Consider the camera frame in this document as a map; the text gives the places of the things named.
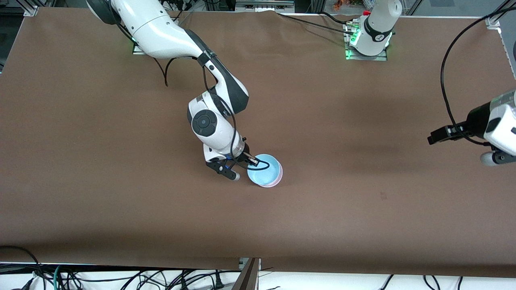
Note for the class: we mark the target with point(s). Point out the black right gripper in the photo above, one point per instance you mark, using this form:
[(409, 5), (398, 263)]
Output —
[(246, 154)]

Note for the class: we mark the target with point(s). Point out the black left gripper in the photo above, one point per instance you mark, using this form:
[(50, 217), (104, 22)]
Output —
[(476, 119)]

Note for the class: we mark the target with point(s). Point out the blue bowl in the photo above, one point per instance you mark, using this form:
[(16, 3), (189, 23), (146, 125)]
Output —
[(264, 173)]

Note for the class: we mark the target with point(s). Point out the pink bowl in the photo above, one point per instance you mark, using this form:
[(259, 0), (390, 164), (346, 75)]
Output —
[(279, 177)]

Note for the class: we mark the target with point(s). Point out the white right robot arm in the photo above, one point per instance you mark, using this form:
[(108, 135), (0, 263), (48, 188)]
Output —
[(161, 32)]

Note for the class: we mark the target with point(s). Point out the brown table cloth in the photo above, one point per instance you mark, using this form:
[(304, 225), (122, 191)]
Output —
[(258, 100)]

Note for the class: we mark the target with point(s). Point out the black power plug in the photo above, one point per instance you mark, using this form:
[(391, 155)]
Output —
[(218, 282)]

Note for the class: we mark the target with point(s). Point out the grey power strip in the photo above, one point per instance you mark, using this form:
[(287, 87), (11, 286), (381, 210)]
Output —
[(264, 5)]

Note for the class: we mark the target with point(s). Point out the grey metal post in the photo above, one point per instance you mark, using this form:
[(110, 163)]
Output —
[(246, 278)]

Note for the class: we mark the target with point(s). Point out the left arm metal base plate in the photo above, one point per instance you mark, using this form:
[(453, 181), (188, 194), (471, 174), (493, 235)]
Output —
[(363, 58)]

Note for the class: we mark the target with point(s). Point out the aluminium frame corner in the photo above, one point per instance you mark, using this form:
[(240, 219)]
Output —
[(31, 10), (494, 20)]

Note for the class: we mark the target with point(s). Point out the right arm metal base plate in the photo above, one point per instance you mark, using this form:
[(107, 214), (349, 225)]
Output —
[(138, 51)]

